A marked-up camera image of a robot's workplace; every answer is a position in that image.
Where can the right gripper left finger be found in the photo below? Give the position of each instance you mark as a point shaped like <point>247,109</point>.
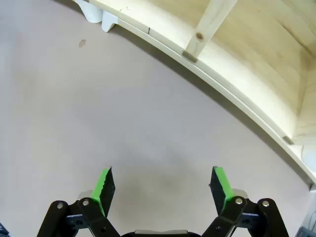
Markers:
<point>108,182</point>

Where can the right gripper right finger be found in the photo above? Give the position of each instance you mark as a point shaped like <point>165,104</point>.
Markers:
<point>217,187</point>

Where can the light wooden shelf unit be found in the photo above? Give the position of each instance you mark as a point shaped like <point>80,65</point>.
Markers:
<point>247,37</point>

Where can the white plastic shelf support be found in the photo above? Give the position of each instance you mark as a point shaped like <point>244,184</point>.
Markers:
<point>108,21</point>

